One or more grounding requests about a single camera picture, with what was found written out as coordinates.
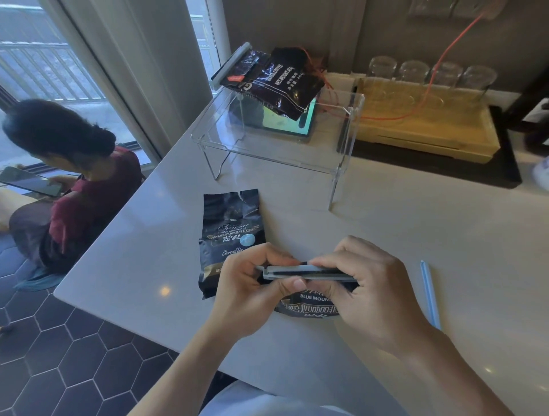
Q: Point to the person's right hand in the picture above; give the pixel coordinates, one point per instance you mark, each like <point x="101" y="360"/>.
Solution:
<point x="381" y="300"/>

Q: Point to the person's left hand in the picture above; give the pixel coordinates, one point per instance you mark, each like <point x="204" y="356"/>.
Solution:
<point x="240" y="295"/>

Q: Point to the person's right fingers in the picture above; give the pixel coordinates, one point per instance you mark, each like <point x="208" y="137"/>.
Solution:
<point x="339" y="261"/>

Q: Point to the person's left thumb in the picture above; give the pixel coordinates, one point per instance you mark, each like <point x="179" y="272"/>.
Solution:
<point x="285" y="288"/>

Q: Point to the grey bag sealing clip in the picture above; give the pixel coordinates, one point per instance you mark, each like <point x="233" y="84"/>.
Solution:
<point x="231" y="64"/>
<point x="315" y="273"/>

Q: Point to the black coffee bag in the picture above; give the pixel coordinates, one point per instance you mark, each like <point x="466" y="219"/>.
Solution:
<point x="311" y="306"/>
<point x="227" y="231"/>
<point x="278" y="85"/>

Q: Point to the person's right forearm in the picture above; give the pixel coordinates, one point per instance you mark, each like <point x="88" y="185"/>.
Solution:
<point x="454" y="381"/>

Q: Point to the person's left forearm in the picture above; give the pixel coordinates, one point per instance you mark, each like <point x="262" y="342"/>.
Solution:
<point x="180" y="377"/>

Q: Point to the light blue clip rod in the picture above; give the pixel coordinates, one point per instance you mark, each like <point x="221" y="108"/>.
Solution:
<point x="430" y="295"/>

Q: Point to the person's white clothing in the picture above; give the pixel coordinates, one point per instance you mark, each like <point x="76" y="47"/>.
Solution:
<point x="266" y="403"/>

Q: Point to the clear acrylic shelf riser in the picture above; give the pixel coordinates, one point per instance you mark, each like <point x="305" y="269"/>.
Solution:
<point x="278" y="141"/>

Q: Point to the wooden tray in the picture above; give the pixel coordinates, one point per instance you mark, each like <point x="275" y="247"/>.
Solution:
<point x="429" y="124"/>

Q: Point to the black mat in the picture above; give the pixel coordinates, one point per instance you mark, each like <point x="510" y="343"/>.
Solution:
<point x="493" y="171"/>

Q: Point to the clear drinking glass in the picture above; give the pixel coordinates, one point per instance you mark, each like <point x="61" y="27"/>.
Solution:
<point x="414" y="72"/>
<point x="447" y="75"/>
<point x="479" y="78"/>
<point x="381" y="67"/>

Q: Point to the white rounded object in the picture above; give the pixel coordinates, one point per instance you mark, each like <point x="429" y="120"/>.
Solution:
<point x="542" y="173"/>

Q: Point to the dark appliance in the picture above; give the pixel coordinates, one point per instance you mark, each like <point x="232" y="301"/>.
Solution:
<point x="529" y="115"/>

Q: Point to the white balcony railing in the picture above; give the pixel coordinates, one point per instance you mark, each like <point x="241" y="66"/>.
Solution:
<point x="47" y="73"/>

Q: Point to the wall socket plate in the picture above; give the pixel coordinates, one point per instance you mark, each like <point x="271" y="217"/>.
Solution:
<point x="454" y="8"/>

